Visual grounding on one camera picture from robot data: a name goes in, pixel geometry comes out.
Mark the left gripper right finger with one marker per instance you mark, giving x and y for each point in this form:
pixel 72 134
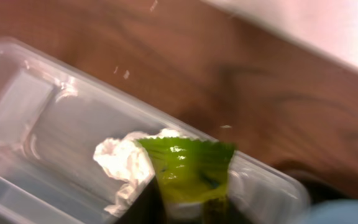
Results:
pixel 222 211

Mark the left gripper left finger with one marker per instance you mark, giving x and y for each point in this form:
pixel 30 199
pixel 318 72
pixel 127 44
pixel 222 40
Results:
pixel 147 209

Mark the clear plastic waste bin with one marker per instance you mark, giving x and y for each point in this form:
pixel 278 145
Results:
pixel 52 117

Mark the white napkin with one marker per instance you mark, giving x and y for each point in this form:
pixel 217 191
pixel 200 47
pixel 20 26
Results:
pixel 126 160

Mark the green yellow snack wrapper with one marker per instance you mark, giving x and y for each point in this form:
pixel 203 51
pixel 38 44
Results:
pixel 190 170

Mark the dark blue bowl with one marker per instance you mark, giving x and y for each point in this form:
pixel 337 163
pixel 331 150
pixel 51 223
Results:
pixel 332 212

